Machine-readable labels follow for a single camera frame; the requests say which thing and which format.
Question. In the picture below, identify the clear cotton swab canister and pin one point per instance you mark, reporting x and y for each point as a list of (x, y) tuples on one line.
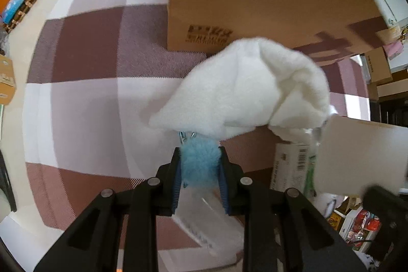
[(288, 163)]

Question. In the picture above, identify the small orange box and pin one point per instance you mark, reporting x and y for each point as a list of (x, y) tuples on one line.
[(6, 80)]

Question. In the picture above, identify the pink box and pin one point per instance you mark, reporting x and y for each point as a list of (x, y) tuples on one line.
[(395, 49)]

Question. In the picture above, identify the colourful boxes on floor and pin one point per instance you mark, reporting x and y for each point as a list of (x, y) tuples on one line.
[(350, 221)]

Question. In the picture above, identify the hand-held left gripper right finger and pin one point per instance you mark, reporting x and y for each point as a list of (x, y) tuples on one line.
[(224, 192)]

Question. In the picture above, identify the white plush toy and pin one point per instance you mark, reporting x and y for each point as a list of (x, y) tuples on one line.
[(239, 90)]

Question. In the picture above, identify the checked tablecloth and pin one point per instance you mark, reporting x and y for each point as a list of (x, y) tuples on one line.
[(79, 106)]

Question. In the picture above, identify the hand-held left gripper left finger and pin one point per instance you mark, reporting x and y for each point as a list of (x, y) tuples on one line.
[(176, 186)]

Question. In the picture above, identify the small brown cardboard box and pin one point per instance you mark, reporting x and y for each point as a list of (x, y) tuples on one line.
[(377, 66)]

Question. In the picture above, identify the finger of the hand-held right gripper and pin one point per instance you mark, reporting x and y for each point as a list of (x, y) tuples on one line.
[(381, 214)]

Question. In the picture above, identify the clear plastic case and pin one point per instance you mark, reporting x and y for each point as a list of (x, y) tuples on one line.
[(204, 217)]

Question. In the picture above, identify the black cabinet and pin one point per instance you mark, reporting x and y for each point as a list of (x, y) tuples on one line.
[(392, 106)]

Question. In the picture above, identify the blue tissue packet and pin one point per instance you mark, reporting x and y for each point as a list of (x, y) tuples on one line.
[(14, 6)]

